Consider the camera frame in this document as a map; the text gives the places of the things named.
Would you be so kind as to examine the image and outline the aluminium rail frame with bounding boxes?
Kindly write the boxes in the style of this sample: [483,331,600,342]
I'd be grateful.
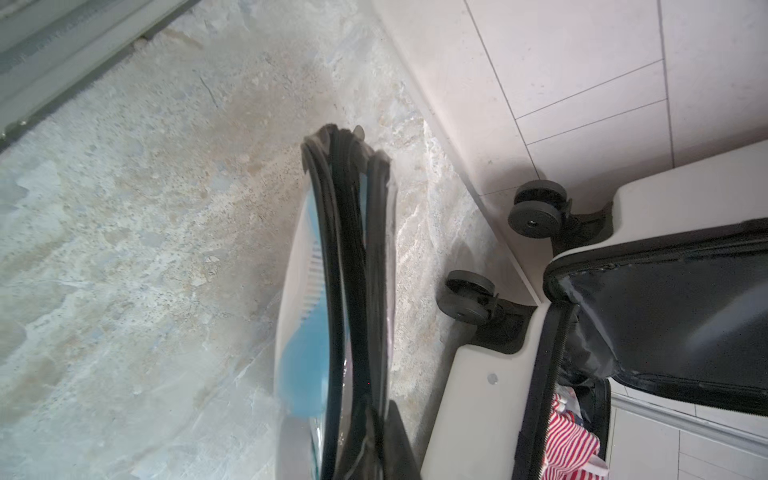
[1,0,195,149]

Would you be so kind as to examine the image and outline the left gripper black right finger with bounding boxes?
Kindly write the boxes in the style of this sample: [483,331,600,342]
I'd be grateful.
[383,400,421,480]

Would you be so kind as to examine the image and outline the clear black-trimmed toiletry pouch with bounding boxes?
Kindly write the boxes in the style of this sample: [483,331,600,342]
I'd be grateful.
[274,124,396,479]

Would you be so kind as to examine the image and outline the red white striped garment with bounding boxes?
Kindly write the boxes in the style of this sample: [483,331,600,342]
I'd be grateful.
[539,389,609,480]

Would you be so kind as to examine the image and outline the black and white open suitcase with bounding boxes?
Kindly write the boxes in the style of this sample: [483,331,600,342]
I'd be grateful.
[421,142,767,479]

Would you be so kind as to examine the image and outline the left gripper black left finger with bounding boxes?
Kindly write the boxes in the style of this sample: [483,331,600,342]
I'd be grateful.
[334,407,384,480]

